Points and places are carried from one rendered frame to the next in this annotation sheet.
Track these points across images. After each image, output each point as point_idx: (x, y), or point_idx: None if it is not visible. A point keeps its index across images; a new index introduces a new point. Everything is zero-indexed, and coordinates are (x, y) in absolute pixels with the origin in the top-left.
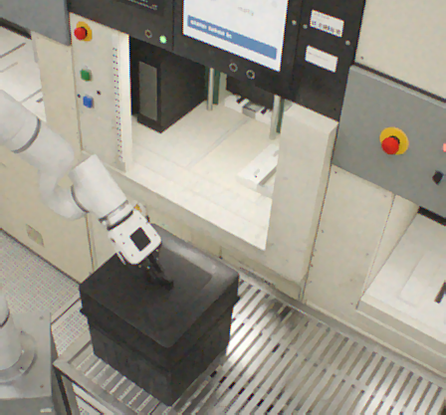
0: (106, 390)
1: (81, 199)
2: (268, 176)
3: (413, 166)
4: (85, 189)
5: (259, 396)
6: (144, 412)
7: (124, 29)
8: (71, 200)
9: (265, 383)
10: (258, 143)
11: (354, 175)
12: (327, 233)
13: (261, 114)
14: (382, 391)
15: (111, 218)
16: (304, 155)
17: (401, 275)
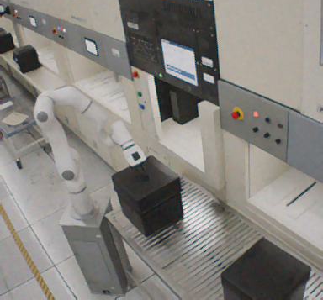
0: (122, 228)
1: (113, 138)
2: None
3: (247, 125)
4: (114, 133)
5: (187, 239)
6: (135, 238)
7: (148, 71)
8: (109, 138)
9: (193, 234)
10: None
11: (230, 133)
12: (227, 164)
13: None
14: (249, 245)
15: (124, 145)
16: (207, 123)
17: (272, 192)
